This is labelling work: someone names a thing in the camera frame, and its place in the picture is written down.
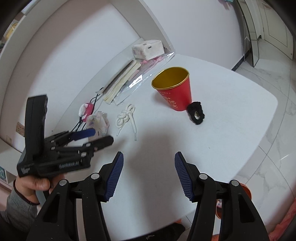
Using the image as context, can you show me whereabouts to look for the white plastic bag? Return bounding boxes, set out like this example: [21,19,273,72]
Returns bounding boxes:
[86,111,110,142]

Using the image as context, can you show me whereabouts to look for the white knotted rope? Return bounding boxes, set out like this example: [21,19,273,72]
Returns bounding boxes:
[115,103,138,141]

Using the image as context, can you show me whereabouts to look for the grey sleeved left forearm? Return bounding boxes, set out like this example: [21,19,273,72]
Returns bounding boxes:
[1,183,39,235]

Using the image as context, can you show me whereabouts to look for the orange trash bin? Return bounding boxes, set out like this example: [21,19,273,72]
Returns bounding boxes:
[216,183,252,219]

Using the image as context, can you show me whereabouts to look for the person's left hand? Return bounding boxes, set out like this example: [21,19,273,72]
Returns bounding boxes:
[14,174,65,204]

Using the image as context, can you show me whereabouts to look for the pink white charger device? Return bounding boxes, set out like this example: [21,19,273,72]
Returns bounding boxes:
[78,103,94,122]

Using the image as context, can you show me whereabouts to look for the clear plastic document sleeve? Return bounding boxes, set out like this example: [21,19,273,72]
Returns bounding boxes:
[113,52,175,105]

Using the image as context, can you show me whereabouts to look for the red paper cup gold inside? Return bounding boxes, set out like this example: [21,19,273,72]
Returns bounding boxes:
[152,67,192,111]

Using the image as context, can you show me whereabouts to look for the black hair scrunchie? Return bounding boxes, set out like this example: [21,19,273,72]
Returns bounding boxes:
[187,101,205,125]

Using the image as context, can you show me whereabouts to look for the tissue pack floral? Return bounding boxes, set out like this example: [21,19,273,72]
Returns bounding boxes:
[132,40,165,60]

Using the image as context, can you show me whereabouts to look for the white door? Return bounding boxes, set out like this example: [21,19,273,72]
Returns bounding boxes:
[255,1,294,60]

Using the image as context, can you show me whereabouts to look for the black framed standing mirror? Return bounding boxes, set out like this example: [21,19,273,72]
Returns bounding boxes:
[232,1,263,71]

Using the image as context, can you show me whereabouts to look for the black power cable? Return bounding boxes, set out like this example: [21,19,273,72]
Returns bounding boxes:
[69,87,105,133]

